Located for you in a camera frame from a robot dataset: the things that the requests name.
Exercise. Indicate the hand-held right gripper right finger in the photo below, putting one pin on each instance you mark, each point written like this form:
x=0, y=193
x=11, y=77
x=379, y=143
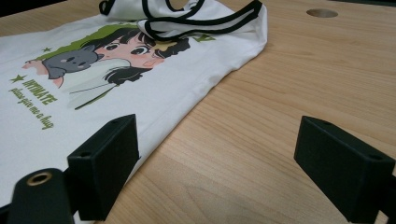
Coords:
x=336, y=165

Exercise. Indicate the white printed tank top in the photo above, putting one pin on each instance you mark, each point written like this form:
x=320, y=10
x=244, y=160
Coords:
x=174, y=81

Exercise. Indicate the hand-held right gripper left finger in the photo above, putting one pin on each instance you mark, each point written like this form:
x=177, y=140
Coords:
x=104, y=168

